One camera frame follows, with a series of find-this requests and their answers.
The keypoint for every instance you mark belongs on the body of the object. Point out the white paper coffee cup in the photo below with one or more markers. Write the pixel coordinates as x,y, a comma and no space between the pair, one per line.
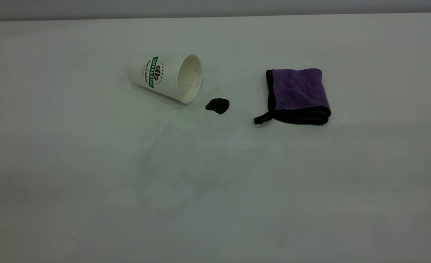
168,76

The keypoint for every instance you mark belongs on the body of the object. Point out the purple cloth with black trim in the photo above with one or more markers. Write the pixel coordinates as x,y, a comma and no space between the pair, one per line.
297,89

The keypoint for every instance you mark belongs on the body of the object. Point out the black spill lump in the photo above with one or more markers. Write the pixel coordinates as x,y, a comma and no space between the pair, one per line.
218,105

